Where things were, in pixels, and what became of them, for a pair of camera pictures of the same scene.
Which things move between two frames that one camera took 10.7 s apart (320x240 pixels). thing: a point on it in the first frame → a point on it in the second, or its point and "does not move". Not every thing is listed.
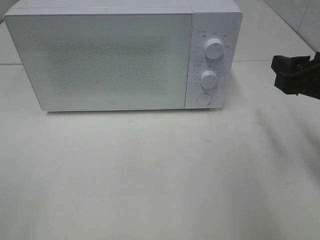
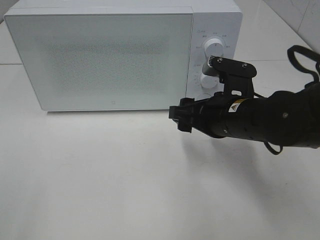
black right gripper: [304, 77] → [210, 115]
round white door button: [204, 99] does not move
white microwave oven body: [128, 55] does not move
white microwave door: [114, 61] does not move
